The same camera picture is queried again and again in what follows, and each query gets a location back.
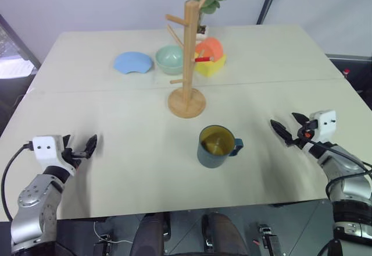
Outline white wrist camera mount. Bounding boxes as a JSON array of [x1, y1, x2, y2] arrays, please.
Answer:
[[309, 110, 338, 144], [32, 134, 77, 177]]

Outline black slanted pole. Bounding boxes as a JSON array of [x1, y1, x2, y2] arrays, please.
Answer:
[[255, 0, 283, 26]]

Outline dark teal mug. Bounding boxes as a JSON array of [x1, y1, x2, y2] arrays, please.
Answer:
[[197, 125, 245, 169]]

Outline light blue curved plate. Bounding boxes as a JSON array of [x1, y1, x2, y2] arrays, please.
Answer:
[[113, 51, 155, 75]]

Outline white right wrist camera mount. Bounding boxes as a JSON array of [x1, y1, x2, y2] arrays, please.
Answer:
[[309, 110, 338, 144]]

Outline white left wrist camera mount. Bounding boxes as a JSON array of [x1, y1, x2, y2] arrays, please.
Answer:
[[32, 134, 77, 177]]

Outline dark cabinet with red dot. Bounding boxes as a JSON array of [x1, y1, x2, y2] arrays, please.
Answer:
[[325, 53, 372, 110]]

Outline pale green bowl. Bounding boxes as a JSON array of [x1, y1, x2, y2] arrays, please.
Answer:
[[154, 44, 185, 76]]

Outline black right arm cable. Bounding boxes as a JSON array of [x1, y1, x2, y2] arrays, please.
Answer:
[[307, 138, 372, 200]]

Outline wooden mug tree stand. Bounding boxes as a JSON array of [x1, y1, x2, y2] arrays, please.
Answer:
[[165, 0, 217, 119]]

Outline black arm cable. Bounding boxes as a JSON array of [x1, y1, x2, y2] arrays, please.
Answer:
[[1, 143, 34, 222], [307, 138, 372, 200]]

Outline black metal bracket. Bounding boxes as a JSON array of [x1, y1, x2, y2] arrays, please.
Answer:
[[255, 223, 281, 256]]

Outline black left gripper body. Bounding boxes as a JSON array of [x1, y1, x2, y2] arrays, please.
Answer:
[[60, 146, 90, 170]]

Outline orange plate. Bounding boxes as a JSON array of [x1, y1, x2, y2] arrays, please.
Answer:
[[195, 37, 224, 63]]

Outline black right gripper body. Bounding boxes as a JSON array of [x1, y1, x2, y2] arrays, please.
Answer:
[[290, 119, 318, 150]]

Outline white plant pot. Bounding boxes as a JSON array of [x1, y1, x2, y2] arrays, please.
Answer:
[[195, 24, 211, 43]]

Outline dark rounded shape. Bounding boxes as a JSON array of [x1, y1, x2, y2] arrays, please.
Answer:
[[130, 213, 165, 256], [202, 212, 248, 256]]

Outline dark window frame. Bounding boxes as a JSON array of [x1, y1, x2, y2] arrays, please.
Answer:
[[0, 13, 42, 80]]

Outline thin white cable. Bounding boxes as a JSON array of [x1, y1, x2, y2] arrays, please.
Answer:
[[93, 222, 132, 244]]

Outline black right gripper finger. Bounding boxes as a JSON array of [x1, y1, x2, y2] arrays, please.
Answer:
[[291, 112, 310, 128], [270, 119, 295, 147]]

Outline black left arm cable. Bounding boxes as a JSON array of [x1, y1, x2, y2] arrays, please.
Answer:
[[1, 143, 34, 222]]

